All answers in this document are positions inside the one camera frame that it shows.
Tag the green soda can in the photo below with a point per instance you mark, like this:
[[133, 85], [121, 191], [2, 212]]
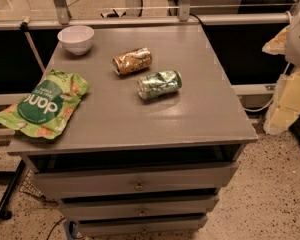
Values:
[[158, 84]]

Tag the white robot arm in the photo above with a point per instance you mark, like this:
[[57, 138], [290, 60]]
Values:
[[292, 44]]

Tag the orange soda can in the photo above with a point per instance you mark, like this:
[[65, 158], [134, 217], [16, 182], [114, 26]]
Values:
[[132, 61]]

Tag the grey drawer cabinet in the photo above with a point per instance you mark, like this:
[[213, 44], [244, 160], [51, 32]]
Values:
[[114, 129]]

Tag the top drawer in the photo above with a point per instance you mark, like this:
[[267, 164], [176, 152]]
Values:
[[136, 180]]

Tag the drawer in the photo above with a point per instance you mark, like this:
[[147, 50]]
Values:
[[136, 180], [148, 225], [140, 207]]

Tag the white bowl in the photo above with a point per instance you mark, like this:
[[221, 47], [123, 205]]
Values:
[[77, 40]]

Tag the green snack bag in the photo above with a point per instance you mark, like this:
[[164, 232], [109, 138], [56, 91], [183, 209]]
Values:
[[46, 111]]

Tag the middle drawer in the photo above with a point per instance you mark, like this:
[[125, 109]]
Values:
[[140, 207]]

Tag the bottom drawer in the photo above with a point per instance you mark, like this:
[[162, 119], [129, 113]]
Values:
[[148, 225]]

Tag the yellow foam padding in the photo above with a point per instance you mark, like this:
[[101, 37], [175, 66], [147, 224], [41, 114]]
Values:
[[285, 109]]

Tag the black metal leg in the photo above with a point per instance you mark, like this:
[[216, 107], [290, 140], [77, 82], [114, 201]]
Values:
[[13, 178]]

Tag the metal railing frame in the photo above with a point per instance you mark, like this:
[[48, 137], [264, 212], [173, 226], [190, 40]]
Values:
[[56, 14]]

